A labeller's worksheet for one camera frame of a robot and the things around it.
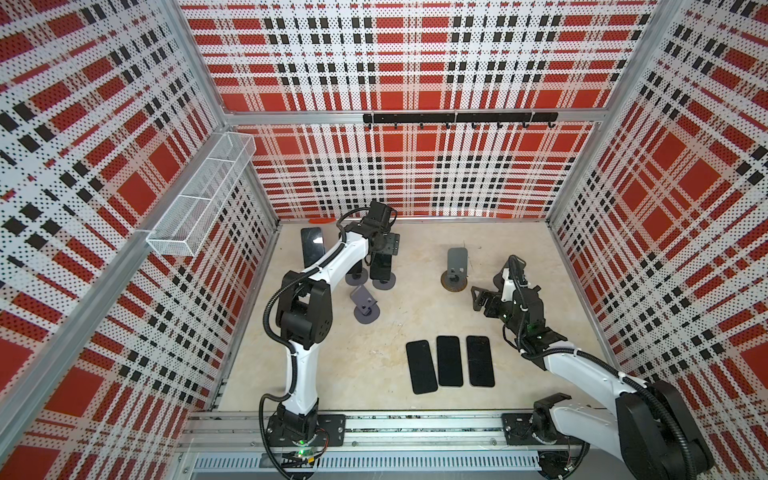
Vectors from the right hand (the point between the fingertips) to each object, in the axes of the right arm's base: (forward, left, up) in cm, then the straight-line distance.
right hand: (486, 291), depth 87 cm
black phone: (+8, +32, +1) cm, 33 cm away
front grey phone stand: (-3, +36, -6) cm, 36 cm away
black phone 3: (-16, +11, -12) cm, 23 cm away
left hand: (+17, +31, +2) cm, 35 cm away
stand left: (+13, +41, -12) cm, 45 cm away
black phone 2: (-17, +3, -11) cm, 20 cm away
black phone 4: (-19, +19, -12) cm, 30 cm away
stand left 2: (+10, +34, -11) cm, 37 cm away
